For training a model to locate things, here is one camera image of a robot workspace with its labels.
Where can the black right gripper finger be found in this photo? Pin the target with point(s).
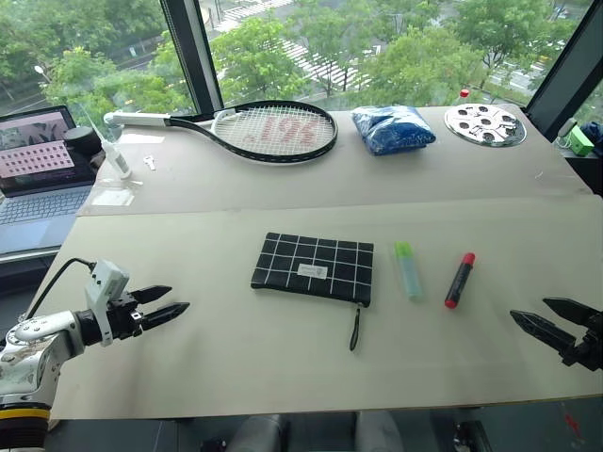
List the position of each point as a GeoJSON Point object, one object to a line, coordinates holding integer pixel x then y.
{"type": "Point", "coordinates": [570, 309]}
{"type": "Point", "coordinates": [542, 328]}

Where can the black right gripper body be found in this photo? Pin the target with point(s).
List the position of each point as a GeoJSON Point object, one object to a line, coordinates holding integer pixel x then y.
{"type": "Point", "coordinates": [589, 352]}

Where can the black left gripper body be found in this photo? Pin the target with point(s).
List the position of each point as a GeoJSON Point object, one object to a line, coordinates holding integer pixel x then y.
{"type": "Point", "coordinates": [123, 316]}

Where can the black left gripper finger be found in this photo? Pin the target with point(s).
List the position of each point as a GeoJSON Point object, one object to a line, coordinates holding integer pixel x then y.
{"type": "Point", "coordinates": [151, 293]}
{"type": "Point", "coordinates": [164, 313]}

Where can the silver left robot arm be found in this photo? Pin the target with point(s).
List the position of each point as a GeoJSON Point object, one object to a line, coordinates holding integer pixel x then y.
{"type": "Point", "coordinates": [33, 336]}

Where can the black grid pencil pouch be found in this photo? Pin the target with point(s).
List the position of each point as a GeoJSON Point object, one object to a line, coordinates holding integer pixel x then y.
{"type": "Point", "coordinates": [313, 270]}

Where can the red and black marker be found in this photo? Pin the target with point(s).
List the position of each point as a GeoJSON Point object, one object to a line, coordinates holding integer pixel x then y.
{"type": "Point", "coordinates": [460, 280]}

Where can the transparent plastic sheet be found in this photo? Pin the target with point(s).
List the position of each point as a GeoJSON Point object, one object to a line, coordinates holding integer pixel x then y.
{"type": "Point", "coordinates": [113, 193]}

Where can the small white clip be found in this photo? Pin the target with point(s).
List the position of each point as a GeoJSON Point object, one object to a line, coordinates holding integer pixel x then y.
{"type": "Point", "coordinates": [150, 163]}

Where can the white glue tube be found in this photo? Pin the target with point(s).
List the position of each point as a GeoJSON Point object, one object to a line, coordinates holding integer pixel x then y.
{"type": "Point", "coordinates": [113, 155]}

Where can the green highlighter pen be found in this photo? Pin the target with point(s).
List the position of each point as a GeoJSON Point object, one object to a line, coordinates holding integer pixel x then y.
{"type": "Point", "coordinates": [407, 269]}

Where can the green box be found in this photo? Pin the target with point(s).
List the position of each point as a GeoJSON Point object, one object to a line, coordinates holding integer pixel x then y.
{"type": "Point", "coordinates": [578, 141]}

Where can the grey laptop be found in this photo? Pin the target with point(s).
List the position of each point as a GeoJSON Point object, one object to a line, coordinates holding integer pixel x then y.
{"type": "Point", "coordinates": [37, 169]}

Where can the round black speaker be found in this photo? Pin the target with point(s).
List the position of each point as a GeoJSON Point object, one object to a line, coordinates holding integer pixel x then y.
{"type": "Point", "coordinates": [78, 137]}

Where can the black and white tennis racket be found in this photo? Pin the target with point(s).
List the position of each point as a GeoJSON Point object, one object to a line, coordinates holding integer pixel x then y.
{"type": "Point", "coordinates": [235, 129]}

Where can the round silver perforated plate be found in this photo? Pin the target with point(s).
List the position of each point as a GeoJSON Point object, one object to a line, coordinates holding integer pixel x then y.
{"type": "Point", "coordinates": [485, 125]}

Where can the red capped bottle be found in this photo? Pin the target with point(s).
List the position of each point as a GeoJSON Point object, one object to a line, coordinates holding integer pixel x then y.
{"type": "Point", "coordinates": [463, 96]}

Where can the blue plastic bag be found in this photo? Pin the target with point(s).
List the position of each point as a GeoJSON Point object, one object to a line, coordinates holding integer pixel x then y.
{"type": "Point", "coordinates": [392, 129]}

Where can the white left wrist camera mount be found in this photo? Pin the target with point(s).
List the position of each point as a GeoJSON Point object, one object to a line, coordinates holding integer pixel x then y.
{"type": "Point", "coordinates": [104, 281]}

